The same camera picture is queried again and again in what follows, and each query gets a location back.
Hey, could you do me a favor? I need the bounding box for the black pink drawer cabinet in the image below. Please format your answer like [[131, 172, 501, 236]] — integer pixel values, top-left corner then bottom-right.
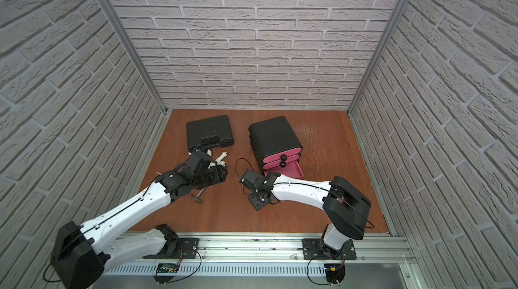
[[248, 116, 304, 179]]

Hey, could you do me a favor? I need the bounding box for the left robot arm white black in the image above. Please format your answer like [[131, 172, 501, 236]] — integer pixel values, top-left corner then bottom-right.
[[49, 151, 228, 288]]

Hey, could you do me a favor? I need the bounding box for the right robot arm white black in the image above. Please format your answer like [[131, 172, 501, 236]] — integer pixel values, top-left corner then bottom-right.
[[240, 170, 374, 251]]

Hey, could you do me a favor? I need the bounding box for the white plastic water tap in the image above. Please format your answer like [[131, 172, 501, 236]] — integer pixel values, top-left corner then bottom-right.
[[215, 151, 227, 166]]

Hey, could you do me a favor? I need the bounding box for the black plastic tool case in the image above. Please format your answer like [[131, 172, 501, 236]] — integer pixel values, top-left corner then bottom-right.
[[186, 115, 234, 152]]

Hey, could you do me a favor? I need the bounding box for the right small connector board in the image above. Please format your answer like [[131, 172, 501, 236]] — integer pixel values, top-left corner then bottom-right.
[[324, 263, 346, 285]]

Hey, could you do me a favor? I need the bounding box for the left small circuit board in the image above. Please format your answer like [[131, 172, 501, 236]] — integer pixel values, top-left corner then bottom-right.
[[154, 263, 180, 284]]

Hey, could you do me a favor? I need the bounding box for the hammer with black handle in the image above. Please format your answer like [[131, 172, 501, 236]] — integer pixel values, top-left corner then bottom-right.
[[192, 189, 205, 204]]

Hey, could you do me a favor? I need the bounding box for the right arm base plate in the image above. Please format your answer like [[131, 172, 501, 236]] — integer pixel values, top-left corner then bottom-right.
[[302, 239, 357, 261]]

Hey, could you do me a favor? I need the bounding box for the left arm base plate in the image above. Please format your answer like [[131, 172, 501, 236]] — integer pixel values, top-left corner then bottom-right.
[[143, 238, 200, 259]]

